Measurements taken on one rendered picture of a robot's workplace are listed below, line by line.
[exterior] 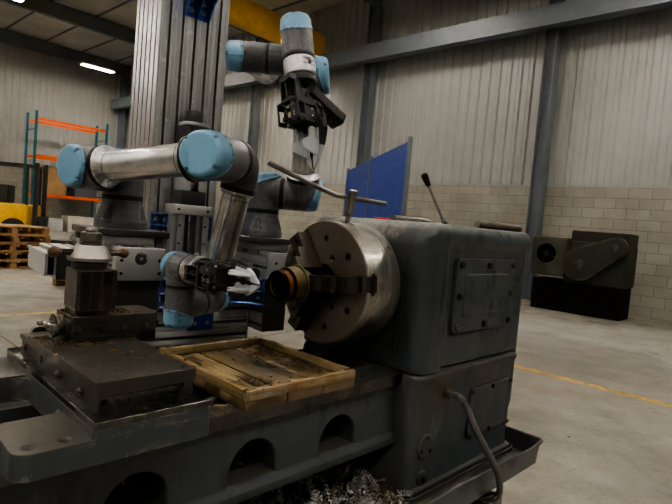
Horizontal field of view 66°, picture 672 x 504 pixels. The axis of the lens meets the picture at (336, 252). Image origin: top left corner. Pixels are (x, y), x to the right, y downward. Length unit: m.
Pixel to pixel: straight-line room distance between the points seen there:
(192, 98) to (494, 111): 11.05
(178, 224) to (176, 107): 0.42
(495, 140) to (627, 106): 2.69
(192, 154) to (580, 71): 11.23
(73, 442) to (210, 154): 0.71
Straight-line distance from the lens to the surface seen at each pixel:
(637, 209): 11.31
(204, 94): 1.98
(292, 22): 1.30
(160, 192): 1.89
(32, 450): 0.82
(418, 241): 1.32
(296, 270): 1.23
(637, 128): 11.62
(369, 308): 1.24
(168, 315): 1.38
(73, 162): 1.55
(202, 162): 1.28
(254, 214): 1.86
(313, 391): 1.13
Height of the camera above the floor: 1.23
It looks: 3 degrees down
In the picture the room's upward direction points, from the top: 5 degrees clockwise
